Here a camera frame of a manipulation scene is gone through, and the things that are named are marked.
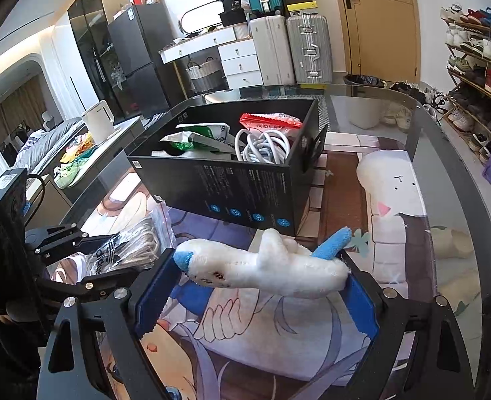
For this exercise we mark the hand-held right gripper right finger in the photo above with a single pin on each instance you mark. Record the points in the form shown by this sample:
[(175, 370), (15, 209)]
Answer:
[(364, 312)]

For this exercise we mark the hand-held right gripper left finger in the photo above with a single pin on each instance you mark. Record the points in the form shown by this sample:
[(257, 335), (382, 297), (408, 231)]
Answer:
[(154, 296)]

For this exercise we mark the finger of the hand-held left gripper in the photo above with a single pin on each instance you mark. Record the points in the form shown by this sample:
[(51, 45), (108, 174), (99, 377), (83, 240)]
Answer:
[(95, 284), (62, 241)]

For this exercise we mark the clear bag of white laces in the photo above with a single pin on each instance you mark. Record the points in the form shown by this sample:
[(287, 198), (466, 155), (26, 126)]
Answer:
[(133, 246)]

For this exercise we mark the white blue plush toy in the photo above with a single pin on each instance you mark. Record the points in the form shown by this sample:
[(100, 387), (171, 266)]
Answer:
[(262, 273)]

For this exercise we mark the black cardboard box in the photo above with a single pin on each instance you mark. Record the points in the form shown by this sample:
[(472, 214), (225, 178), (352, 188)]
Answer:
[(229, 191)]

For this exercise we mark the green white packet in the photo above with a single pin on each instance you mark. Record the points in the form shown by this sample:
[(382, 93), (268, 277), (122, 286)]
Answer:
[(204, 135)]

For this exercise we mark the red-edged white packet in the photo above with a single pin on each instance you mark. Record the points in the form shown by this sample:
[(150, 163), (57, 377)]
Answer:
[(270, 121)]

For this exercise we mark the pile of colourful snack packets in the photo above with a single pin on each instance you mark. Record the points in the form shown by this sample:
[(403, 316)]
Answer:
[(77, 158)]

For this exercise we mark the printed cartoon desk mat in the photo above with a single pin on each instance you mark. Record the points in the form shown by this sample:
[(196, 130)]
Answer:
[(270, 333)]

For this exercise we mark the bed with grey bedding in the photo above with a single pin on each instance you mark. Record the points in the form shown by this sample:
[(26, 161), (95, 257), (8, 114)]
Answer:
[(47, 141)]

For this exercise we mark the beige slipper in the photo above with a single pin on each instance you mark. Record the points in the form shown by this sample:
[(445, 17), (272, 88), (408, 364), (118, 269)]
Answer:
[(453, 242)]

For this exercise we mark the grey side table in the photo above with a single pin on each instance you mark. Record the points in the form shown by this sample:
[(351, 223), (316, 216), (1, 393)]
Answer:
[(120, 137)]

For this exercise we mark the brown curtain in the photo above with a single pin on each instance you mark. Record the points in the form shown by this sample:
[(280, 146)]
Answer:
[(16, 116)]

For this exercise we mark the white chair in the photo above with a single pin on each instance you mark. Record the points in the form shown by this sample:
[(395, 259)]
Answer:
[(48, 120)]

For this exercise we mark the white electric kettle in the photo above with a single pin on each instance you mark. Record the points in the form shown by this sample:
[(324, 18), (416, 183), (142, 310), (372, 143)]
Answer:
[(98, 123)]

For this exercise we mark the dark glass cabinet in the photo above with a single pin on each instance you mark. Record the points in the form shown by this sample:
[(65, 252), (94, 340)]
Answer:
[(89, 50)]

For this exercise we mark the pair of white slippers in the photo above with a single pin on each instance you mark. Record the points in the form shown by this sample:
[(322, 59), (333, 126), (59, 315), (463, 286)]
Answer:
[(395, 116)]

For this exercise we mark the black fridge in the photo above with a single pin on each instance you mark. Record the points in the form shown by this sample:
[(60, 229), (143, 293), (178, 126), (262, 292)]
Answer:
[(143, 58)]

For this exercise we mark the white trash bin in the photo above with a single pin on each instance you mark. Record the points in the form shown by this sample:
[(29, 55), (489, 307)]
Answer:
[(366, 104)]

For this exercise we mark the grey white laundry basket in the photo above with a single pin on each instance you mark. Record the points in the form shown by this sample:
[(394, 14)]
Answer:
[(206, 77)]

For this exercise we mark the cluster of loose sneakers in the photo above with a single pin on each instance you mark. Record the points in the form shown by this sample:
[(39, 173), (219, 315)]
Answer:
[(437, 102)]

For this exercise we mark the white vanity desk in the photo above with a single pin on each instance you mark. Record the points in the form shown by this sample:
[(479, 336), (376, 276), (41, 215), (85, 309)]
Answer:
[(199, 43)]

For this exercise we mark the white drawer unit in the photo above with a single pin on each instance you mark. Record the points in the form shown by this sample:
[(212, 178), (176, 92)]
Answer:
[(241, 64)]

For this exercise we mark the wooden shoe rack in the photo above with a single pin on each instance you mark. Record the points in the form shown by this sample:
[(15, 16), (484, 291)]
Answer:
[(478, 91)]

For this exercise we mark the oval mirror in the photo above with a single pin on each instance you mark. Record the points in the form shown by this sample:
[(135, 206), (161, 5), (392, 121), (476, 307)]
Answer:
[(204, 18)]

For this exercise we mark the silver suitcase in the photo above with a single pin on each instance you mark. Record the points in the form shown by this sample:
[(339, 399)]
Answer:
[(310, 48)]

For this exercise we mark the white suitcase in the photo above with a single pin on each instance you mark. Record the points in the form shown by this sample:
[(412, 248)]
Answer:
[(272, 50)]

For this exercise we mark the tan wooden door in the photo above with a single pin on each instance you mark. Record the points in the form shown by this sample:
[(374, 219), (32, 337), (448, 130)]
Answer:
[(381, 33)]

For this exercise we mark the black bag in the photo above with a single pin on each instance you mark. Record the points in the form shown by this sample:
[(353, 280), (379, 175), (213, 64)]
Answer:
[(231, 12)]

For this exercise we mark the shoe rack with shoes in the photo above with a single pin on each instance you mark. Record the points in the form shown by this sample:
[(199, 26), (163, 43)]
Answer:
[(485, 46)]

